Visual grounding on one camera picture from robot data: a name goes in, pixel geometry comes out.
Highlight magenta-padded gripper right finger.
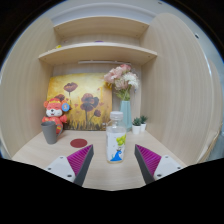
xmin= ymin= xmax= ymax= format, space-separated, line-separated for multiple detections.
xmin=134 ymin=144 xmax=187 ymax=185

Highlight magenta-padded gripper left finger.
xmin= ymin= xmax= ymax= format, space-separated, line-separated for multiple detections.
xmin=44 ymin=144 xmax=95 ymax=187

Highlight clear plastic water bottle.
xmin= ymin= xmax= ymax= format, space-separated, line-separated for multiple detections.
xmin=105 ymin=110 xmax=128 ymax=164

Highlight flat round red coaster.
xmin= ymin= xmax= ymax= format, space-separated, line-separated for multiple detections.
xmin=69 ymin=138 xmax=89 ymax=149

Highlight grey ceramic mug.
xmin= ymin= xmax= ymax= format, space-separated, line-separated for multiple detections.
xmin=40 ymin=120 xmax=63 ymax=145

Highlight small succulent in white pot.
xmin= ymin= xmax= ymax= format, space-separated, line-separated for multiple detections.
xmin=139 ymin=114 xmax=149 ymax=133
xmin=131 ymin=117 xmax=142 ymax=135

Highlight red plush toy animal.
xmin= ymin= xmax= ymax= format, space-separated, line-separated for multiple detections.
xmin=41 ymin=97 xmax=71 ymax=134

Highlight light blue faceted vase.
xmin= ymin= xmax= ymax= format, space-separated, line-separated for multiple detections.
xmin=119 ymin=99 xmax=133 ymax=132

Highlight yellow poppy flower painting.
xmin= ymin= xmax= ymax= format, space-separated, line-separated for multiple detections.
xmin=46 ymin=73 xmax=114 ymax=132

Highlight pink and white artificial flowers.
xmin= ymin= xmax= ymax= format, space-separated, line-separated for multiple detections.
xmin=103 ymin=63 xmax=140 ymax=102

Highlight light wooden shelf unit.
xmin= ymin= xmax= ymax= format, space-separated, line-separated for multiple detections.
xmin=37 ymin=15 xmax=158 ymax=66

